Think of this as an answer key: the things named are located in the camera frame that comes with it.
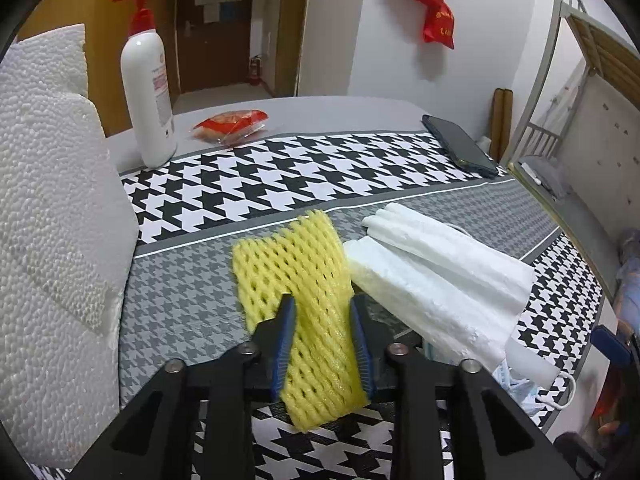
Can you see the metal bunk bed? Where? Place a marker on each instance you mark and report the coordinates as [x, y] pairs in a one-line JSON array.
[[595, 60]]

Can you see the yellow foam fruit net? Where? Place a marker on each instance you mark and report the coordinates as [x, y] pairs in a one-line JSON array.
[[305, 270]]

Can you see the red snack packet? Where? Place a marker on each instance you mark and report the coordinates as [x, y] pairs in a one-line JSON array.
[[227, 125]]

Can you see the grey folded bedding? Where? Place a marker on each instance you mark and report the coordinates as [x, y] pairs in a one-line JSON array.
[[547, 172]]

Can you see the red fire extinguisher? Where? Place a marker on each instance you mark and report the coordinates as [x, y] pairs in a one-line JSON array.
[[255, 71]]

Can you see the blue paper notice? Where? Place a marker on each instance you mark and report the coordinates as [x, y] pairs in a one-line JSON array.
[[227, 12]]

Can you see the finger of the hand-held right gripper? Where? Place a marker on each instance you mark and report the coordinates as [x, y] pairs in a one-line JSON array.
[[612, 347]]

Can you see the black smartphone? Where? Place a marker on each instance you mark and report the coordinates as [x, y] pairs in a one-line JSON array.
[[460, 145]]

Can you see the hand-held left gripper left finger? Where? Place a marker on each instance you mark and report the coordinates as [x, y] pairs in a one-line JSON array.
[[285, 340]]

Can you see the white face mask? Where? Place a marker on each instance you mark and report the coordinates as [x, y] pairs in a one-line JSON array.
[[530, 365]]

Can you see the white foam box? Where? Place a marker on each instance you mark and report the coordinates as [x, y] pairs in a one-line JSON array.
[[55, 210]]

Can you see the wooden side door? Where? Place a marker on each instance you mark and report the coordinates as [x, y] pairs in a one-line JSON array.
[[285, 25]]

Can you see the wooden boards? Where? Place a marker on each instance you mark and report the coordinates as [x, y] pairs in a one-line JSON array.
[[501, 120]]

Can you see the white foam sheet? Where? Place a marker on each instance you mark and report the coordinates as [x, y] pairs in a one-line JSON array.
[[440, 280]]

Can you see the dark brown door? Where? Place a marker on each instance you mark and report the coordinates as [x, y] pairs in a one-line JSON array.
[[215, 50]]

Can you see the small white paper notice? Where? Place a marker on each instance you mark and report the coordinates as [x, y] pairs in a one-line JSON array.
[[211, 13]]

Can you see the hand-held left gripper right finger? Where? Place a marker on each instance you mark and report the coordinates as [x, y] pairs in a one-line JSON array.
[[361, 340]]

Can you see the wooden wardrobe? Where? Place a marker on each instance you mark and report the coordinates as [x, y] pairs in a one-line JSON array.
[[65, 0]]

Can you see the white pump bottle red cap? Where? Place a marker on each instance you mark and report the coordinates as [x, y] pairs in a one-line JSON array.
[[150, 95]]

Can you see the houndstooth bed sheet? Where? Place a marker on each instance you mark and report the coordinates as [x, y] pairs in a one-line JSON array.
[[240, 190]]

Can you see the blue face mask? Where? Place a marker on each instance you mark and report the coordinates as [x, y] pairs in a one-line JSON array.
[[520, 392]]

